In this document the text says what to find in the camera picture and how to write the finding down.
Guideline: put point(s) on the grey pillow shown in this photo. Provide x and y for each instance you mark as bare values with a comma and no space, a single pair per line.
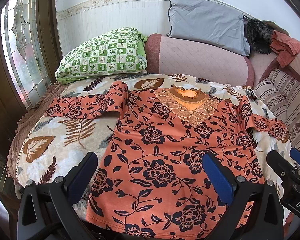
208,22

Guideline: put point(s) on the dark furry garment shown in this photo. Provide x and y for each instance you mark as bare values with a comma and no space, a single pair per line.
259,36

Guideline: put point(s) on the stained glass window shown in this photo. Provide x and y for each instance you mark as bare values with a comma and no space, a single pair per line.
22,51

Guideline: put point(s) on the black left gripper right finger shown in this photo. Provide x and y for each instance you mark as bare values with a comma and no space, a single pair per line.
253,210

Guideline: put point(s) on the beige leaf print blanket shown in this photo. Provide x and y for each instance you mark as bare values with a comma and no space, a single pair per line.
46,147

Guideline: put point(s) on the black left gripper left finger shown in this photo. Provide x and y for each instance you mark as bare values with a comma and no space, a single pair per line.
46,210

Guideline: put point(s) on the orange black floral blouse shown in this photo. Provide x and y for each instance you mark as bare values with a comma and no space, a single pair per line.
151,182

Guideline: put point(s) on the orange red cloth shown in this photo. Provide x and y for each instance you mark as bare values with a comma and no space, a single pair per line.
285,47

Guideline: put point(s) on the green white checkered pillow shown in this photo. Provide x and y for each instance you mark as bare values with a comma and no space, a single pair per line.
119,51

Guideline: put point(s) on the pink quilted bolster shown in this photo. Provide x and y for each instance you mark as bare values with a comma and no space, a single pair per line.
166,55

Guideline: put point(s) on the striped beige cushion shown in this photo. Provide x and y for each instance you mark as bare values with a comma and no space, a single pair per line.
281,94

